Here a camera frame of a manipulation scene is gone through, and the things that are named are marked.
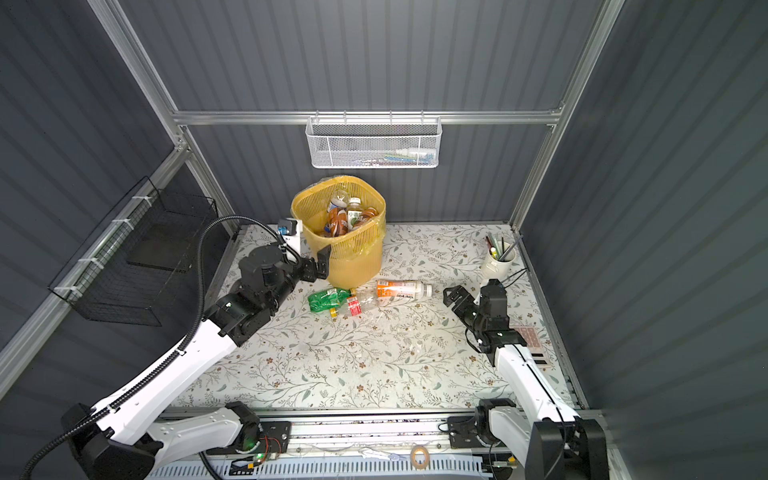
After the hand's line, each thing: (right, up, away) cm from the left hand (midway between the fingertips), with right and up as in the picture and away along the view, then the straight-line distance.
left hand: (311, 241), depth 70 cm
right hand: (+38, -16, +15) cm, 44 cm away
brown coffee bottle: (+3, +7, +19) cm, 20 cm away
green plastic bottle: (-2, -18, +26) cm, 32 cm away
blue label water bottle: (+2, +14, +26) cm, 30 cm away
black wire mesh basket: (-44, -6, +2) cm, 45 cm away
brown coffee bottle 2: (+12, +9, +20) cm, 25 cm away
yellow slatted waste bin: (+9, -4, +16) cm, 18 cm away
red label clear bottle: (+8, -19, +21) cm, 30 cm away
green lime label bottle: (+7, +11, +26) cm, 29 cm away
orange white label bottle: (+23, -15, +26) cm, 38 cm away
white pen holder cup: (+55, -5, +29) cm, 63 cm away
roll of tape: (+27, -52, 0) cm, 59 cm away
